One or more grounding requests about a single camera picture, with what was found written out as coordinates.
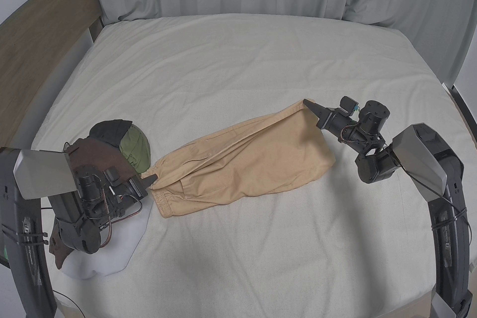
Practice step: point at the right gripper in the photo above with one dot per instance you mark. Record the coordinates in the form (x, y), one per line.
(337, 122)

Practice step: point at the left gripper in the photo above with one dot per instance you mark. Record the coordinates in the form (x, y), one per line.
(136, 189)

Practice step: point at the beige shorts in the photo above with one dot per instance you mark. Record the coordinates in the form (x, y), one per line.
(253, 163)

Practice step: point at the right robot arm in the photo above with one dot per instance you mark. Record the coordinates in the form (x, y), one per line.
(421, 156)

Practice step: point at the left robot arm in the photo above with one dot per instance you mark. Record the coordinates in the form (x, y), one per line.
(41, 175)

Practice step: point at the bed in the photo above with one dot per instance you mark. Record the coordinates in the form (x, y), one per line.
(261, 67)

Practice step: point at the green garment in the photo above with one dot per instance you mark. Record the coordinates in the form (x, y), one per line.
(136, 148)

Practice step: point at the dark brown garment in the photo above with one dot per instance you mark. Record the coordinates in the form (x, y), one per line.
(104, 156)

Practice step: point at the white garment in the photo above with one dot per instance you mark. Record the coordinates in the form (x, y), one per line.
(119, 245)

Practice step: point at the black garment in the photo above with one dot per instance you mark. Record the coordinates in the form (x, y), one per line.
(108, 132)

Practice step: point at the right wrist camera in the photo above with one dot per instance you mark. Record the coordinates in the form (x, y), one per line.
(348, 104)

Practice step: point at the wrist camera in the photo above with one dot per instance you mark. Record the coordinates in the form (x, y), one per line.
(348, 104)
(111, 175)

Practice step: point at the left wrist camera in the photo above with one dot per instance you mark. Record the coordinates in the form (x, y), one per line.
(111, 175)

